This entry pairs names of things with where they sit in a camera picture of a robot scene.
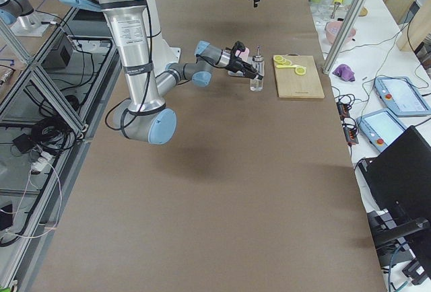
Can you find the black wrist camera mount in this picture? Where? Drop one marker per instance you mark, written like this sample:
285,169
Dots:
238,49

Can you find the black monitor stand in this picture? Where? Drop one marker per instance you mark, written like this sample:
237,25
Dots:
399,181

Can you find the blue teach pendant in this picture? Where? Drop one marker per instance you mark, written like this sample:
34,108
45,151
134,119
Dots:
401,97
381,128

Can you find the yellow plastic knife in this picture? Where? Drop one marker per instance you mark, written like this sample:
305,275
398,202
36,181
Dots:
283,66

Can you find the pink bowl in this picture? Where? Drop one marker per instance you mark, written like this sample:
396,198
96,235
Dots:
332,29

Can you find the lemon slice toy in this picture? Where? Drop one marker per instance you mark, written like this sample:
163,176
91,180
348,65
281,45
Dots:
278,58
286,62
300,70

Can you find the pink plastic cup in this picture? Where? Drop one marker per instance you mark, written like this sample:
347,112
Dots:
244,54

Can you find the aluminium frame post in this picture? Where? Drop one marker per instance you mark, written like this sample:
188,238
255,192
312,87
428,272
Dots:
342,35

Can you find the clear glass sauce bottle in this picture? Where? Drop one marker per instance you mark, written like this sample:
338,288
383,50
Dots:
256,85

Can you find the purple cloth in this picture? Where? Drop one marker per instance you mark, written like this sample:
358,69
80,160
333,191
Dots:
344,72

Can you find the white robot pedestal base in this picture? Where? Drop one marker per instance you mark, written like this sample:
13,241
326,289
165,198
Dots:
162,53

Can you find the silver kitchen scale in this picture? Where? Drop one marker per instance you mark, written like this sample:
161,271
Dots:
258,64

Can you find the wooden cutting board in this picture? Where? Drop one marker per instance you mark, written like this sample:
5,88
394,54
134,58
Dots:
293,86

